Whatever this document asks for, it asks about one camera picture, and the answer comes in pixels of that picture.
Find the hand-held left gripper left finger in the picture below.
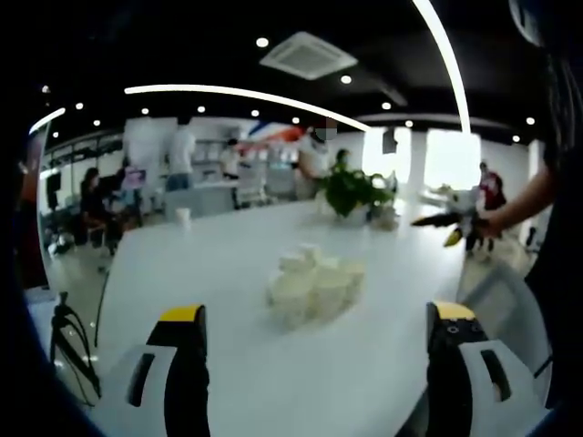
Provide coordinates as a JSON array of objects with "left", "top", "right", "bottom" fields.
[{"left": 93, "top": 304, "right": 210, "bottom": 437}]

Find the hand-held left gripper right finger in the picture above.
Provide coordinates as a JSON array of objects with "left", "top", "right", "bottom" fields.
[{"left": 425, "top": 300, "right": 547, "bottom": 437}]

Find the cluster of paper cups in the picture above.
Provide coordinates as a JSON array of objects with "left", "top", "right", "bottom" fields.
[{"left": 265, "top": 243, "right": 368, "bottom": 332}]

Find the grey office chair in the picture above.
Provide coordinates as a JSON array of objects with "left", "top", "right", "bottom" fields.
[{"left": 458, "top": 261, "right": 553, "bottom": 392}]

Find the black tripod stand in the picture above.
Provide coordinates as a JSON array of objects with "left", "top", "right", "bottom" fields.
[{"left": 48, "top": 290, "right": 102, "bottom": 407}]

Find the green potted plant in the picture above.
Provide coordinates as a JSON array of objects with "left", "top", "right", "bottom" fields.
[{"left": 317, "top": 164, "right": 398, "bottom": 227}]

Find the operator person in black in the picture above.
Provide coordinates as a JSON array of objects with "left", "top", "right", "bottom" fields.
[{"left": 508, "top": 0, "right": 583, "bottom": 411}]

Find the white table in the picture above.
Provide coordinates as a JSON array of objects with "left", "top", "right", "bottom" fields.
[{"left": 93, "top": 198, "right": 552, "bottom": 437}]

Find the curved ceiling light strip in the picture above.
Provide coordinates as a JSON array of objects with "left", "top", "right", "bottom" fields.
[
  {"left": 411, "top": 0, "right": 472, "bottom": 136},
  {"left": 124, "top": 83, "right": 371, "bottom": 132}
]

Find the ceiling air conditioner vent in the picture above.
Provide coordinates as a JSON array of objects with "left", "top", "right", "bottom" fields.
[{"left": 259, "top": 31, "right": 359, "bottom": 81}]

